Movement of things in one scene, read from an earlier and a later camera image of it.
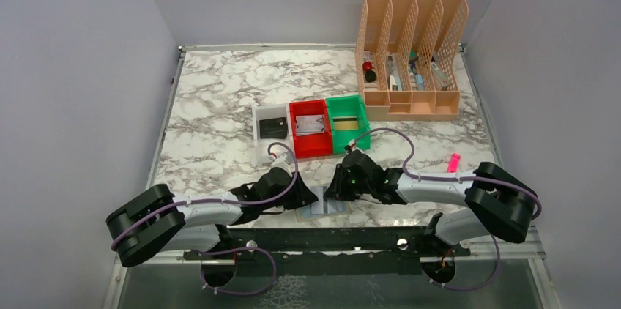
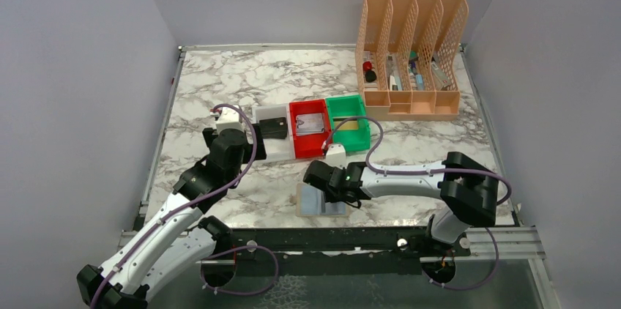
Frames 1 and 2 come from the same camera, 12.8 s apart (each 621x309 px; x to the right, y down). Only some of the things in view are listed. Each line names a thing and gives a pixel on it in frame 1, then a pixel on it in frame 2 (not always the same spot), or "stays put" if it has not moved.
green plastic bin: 348,121 stays put
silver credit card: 309,124 stays put
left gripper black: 295,194 -> 259,136
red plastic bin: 309,146 stays put
